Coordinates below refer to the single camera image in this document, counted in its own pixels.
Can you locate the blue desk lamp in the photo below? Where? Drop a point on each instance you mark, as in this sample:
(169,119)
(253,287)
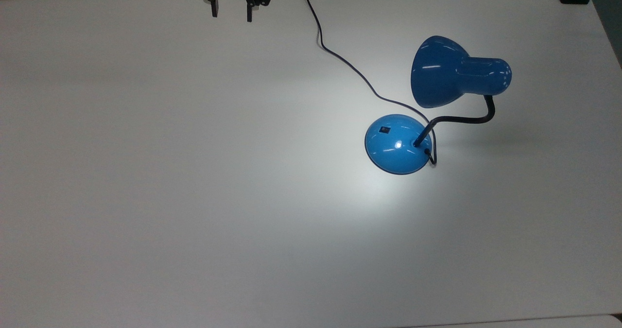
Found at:
(393,149)

